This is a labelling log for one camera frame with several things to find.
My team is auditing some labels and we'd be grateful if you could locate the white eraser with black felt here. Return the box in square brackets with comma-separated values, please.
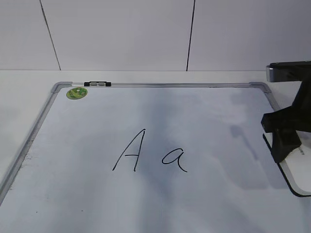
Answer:
[262, 132, 311, 197]

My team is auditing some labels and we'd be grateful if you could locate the white board with aluminium frame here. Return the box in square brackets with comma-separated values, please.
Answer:
[0, 83, 311, 233]

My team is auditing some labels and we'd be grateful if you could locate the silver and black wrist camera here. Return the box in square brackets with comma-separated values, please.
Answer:
[266, 61, 311, 83]

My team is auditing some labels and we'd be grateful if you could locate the black and grey hanger clip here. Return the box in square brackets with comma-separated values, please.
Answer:
[84, 82, 111, 87]

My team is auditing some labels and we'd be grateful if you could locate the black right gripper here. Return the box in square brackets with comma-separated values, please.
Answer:
[261, 81, 311, 163]

